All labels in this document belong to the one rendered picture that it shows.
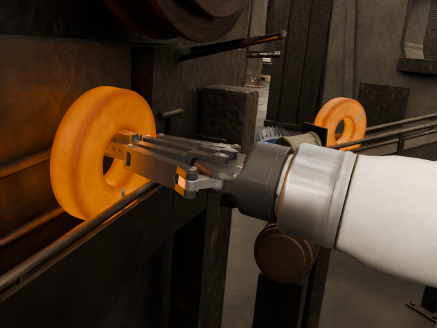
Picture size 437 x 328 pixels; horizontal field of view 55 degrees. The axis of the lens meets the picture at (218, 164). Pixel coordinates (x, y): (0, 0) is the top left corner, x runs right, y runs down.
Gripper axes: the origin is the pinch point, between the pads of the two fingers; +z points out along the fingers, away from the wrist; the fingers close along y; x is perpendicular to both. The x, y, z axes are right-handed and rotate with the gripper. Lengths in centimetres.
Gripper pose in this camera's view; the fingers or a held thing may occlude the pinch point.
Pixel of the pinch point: (111, 142)
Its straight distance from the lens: 48.7
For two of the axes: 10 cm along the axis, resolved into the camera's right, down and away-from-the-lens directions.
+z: -9.1, -2.3, 3.3
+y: 3.8, -2.3, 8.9
